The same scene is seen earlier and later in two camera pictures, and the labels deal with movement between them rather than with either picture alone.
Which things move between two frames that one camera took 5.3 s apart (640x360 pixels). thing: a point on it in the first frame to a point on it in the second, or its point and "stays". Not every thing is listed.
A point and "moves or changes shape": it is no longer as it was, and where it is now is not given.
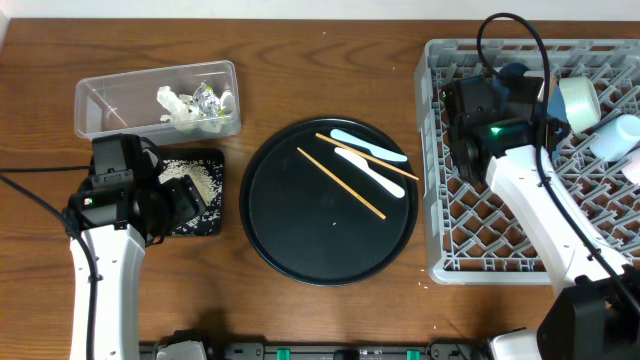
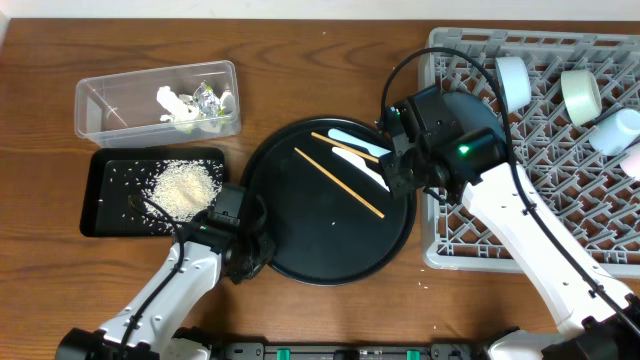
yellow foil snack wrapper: x=206 y=101 stays
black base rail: x=437 y=350 stays
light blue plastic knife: x=375 y=149 stays
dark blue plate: x=556 y=105 moves or changes shape
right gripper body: x=551 y=128 to x=404 y=174
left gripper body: x=180 y=202 to x=262 y=249
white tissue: x=181 y=108 stays
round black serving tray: x=328 y=201 stays
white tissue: x=227 y=102 stays
